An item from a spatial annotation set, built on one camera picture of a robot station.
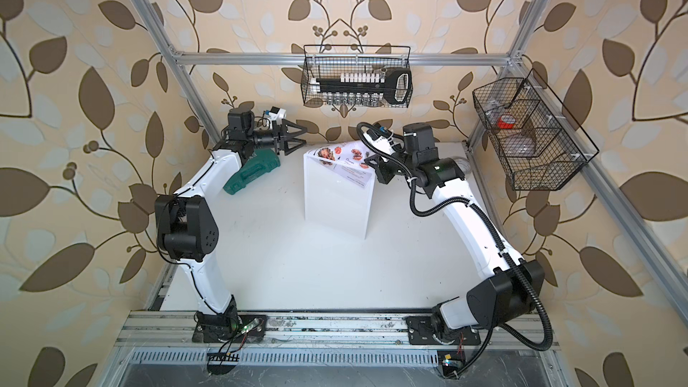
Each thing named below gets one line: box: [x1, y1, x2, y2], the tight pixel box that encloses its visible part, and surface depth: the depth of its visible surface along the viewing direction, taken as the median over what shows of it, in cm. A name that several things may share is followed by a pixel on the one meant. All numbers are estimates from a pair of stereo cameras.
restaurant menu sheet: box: [306, 139, 374, 189], surface depth 77 cm
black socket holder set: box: [309, 68, 414, 104], surface depth 86 cm
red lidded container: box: [497, 114, 516, 130], surface depth 84 cm
